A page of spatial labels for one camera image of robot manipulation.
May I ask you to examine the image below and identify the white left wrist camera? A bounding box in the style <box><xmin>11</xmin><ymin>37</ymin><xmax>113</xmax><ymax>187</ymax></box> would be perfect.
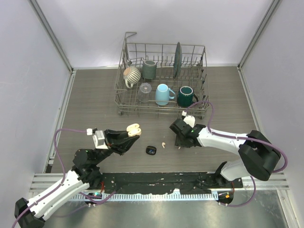
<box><xmin>86</xmin><ymin>128</ymin><xmax>108</xmax><ymax>149</ymax></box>

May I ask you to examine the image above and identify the dark green mug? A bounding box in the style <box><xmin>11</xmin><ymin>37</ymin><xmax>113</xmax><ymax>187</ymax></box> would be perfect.
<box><xmin>177</xmin><ymin>86</ymin><xmax>199</xmax><ymax>107</ymax></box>

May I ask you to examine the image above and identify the light blue mug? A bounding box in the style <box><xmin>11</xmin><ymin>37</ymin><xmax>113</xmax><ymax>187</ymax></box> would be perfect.
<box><xmin>155</xmin><ymin>84</ymin><xmax>176</xmax><ymax>106</ymax></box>

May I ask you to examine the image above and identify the white slotted cable duct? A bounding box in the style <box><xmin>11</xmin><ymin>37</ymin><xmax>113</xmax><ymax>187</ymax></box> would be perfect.
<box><xmin>71</xmin><ymin>192</ymin><xmax>219</xmax><ymax>202</ymax></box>

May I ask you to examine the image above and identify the aluminium frame rail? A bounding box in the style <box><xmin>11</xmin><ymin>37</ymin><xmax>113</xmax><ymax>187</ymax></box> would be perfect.
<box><xmin>28</xmin><ymin>0</ymin><xmax>73</xmax><ymax>73</ymax></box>

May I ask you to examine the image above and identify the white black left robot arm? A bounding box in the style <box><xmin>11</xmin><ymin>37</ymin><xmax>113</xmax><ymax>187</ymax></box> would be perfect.
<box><xmin>12</xmin><ymin>123</ymin><xmax>142</xmax><ymax>228</ymax></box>

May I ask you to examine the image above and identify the black earbud charging case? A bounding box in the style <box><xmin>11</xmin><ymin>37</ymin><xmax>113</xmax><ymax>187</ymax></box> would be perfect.
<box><xmin>145</xmin><ymin>146</ymin><xmax>157</xmax><ymax>155</ymax></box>

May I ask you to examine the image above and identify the grey green cup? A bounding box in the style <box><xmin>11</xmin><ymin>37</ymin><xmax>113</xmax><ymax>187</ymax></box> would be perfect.
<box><xmin>142</xmin><ymin>60</ymin><xmax>157</xmax><ymax>80</ymax></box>

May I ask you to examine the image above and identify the metal wire dish rack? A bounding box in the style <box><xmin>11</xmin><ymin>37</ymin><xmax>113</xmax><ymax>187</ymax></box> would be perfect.
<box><xmin>114</xmin><ymin>32</ymin><xmax>209</xmax><ymax>115</ymax></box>

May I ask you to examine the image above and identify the clear drinking glass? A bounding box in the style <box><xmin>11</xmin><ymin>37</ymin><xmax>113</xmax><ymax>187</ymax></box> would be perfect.
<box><xmin>137</xmin><ymin>83</ymin><xmax>152</xmax><ymax>103</ymax></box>

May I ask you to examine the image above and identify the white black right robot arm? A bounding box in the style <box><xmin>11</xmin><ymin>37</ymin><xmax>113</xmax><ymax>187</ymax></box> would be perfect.
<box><xmin>170</xmin><ymin>116</ymin><xmax>282</xmax><ymax>188</ymax></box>

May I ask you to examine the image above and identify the dark green plate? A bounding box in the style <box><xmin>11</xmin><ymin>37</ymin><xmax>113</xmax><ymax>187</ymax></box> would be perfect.
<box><xmin>173</xmin><ymin>42</ymin><xmax>182</xmax><ymax>78</ymax></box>

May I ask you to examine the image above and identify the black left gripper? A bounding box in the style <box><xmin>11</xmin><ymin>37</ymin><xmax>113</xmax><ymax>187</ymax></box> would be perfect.
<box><xmin>93</xmin><ymin>128</ymin><xmax>139</xmax><ymax>165</ymax></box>

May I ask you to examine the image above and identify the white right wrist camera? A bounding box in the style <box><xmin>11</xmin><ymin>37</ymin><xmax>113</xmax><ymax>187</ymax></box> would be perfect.
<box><xmin>181</xmin><ymin>111</ymin><xmax>196</xmax><ymax>128</ymax></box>

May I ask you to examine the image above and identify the pink white earbud case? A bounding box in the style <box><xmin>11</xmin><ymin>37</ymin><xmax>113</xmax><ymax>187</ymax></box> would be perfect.
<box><xmin>126</xmin><ymin>123</ymin><xmax>142</xmax><ymax>137</ymax></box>

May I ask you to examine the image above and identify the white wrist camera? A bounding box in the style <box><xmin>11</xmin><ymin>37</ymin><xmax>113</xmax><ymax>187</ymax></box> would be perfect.
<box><xmin>181</xmin><ymin>111</ymin><xmax>196</xmax><ymax>128</ymax></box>
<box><xmin>86</xmin><ymin>128</ymin><xmax>108</xmax><ymax>149</ymax></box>

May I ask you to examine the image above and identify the striped beige mug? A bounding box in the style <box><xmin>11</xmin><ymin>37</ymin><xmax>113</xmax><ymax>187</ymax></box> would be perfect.
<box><xmin>123</xmin><ymin>66</ymin><xmax>141</xmax><ymax>89</ymax></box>

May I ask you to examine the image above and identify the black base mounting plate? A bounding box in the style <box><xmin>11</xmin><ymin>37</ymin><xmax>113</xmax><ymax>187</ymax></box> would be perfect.
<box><xmin>96</xmin><ymin>172</ymin><xmax>243</xmax><ymax>195</ymax></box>

